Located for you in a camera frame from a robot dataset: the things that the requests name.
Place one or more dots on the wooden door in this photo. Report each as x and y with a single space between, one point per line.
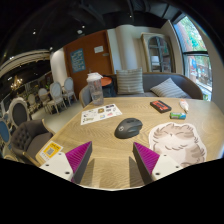
97 56

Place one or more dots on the yellow QR code sticker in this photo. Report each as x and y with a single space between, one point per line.
50 150

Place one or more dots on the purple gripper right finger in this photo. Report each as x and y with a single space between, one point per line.
153 166

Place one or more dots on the white sticker sheet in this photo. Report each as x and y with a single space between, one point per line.
100 113

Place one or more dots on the clear plastic water bottle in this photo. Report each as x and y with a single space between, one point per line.
95 87

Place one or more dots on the green eraser pack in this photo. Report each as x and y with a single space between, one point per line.
181 116

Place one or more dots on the owl shaped mouse pad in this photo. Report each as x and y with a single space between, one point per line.
180 141

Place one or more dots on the white dining chair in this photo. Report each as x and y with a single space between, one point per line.
57 97
69 89

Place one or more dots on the black computer mouse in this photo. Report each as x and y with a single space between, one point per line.
128 128

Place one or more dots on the grey tufted armchair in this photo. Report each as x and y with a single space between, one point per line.
30 137

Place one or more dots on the arched glass cabinet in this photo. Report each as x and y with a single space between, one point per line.
158 52

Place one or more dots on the blue poster on door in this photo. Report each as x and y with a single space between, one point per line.
77 60

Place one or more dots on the striped cushion leaning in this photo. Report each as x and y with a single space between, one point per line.
169 89

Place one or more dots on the large window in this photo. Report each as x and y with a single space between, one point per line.
197 65

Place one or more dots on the striped cushion upright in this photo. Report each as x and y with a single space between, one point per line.
130 81

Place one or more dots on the white tube with orange cap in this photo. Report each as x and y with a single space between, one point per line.
184 105

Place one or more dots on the orange round side table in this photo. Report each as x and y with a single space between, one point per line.
106 81

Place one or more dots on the chandelier light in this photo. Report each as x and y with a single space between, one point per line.
16 83

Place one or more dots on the grey chair behind table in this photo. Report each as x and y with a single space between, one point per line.
85 96

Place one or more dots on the black and red box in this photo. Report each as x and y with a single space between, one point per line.
160 106

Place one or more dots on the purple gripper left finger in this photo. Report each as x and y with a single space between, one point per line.
71 165

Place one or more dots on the grey sofa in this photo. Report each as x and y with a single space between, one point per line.
152 79

